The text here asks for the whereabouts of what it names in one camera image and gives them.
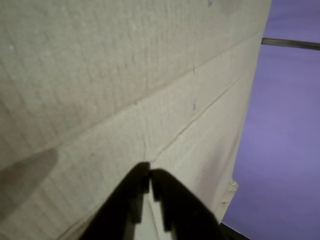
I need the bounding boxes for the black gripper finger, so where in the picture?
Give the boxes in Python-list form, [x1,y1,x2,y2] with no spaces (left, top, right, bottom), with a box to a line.
[79,161,151,240]
[149,168,223,240]

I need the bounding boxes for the brown corrugated cardboard sheet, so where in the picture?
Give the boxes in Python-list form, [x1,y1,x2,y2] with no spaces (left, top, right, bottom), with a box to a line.
[0,0,273,240]

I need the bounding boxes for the thin black rod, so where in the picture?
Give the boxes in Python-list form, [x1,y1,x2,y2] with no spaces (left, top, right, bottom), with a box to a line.
[261,37,320,51]

